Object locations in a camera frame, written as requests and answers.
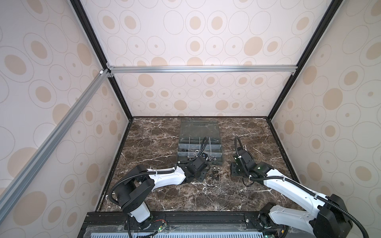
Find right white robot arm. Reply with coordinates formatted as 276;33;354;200
232;147;353;238

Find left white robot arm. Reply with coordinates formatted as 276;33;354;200
108;156;210;224

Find diagonal aluminium rail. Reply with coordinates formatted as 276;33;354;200
1;68;111;222

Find clear plastic organizer box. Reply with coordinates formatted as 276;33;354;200
178;119;223;165

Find right black corner post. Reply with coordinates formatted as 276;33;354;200
267;0;344;122

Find black base frame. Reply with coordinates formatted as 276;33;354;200
78;210;334;238

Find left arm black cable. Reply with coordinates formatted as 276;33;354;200
108;136;209;207

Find black corner post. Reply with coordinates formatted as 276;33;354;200
69;0;134;120
267;0;344;122

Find horizontal aluminium rail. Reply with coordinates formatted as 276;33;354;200
109;65;298;74

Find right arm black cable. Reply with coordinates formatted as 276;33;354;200
233;136;370;238

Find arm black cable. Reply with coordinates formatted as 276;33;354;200
233;136;370;238
108;136;209;207

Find left black corner post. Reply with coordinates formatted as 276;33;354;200
69;0;134;120

